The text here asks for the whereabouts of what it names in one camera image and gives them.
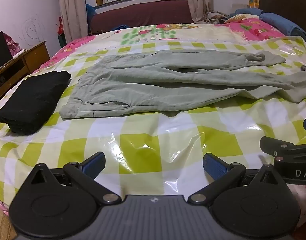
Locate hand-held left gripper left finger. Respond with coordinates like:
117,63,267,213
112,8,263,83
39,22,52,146
25,151,122,204

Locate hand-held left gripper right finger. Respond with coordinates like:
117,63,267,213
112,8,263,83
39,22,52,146
187,152,279,204

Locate grey-green pants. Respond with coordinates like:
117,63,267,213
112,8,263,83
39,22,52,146
60,49,306,119

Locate green white checkered plastic sheet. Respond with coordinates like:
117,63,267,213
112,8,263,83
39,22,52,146
0,36,306,205

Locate black folded garment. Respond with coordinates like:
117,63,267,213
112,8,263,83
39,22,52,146
0,70,72,135

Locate pink printed quilt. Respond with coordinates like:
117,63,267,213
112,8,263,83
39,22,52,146
224,14,286,42

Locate wooden desk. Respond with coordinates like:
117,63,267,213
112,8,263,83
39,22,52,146
0,40,51,104

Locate floral printed bedsheet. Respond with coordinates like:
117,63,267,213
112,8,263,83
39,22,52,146
30,23,289,63

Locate pink purple cloth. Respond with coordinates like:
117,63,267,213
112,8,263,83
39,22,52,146
3,34,20,57

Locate black monitor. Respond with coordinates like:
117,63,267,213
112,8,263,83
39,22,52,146
0,31,13,70

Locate blue plastic bag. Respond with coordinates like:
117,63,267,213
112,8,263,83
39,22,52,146
86,4,97,27

